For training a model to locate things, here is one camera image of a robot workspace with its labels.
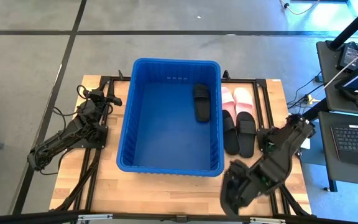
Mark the black diagonal pole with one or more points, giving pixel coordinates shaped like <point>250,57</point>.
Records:
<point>319,109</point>
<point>353,26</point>

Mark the black side desk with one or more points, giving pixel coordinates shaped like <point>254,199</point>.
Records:
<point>328,81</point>
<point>325,146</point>

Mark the white paper sheet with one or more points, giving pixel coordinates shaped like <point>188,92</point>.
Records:
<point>305,143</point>

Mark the yellow plug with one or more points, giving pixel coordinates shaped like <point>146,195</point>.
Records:
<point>312,99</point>

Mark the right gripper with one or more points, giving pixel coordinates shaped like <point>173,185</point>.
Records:
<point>245,183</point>

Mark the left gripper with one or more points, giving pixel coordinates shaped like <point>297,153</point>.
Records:
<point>96,99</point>

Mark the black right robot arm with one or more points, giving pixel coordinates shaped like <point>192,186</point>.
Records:
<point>284,146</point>

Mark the black aluminium table frame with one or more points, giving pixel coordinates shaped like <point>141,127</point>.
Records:
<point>226,75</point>

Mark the black laptop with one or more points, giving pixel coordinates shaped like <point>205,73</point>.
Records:
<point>356,140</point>

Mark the silver beam bracket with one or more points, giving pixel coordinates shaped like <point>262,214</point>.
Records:
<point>267,220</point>
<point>95,217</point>

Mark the blue plastic bin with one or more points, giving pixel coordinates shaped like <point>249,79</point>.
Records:
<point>166,140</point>

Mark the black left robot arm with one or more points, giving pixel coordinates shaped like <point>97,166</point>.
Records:
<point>70,132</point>

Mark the black power adapter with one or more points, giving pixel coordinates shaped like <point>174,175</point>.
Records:
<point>348,56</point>

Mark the pink slide sandal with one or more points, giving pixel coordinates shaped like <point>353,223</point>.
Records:
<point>243,99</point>
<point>227,98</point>

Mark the black foreground beam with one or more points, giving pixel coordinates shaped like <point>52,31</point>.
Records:
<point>26,217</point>

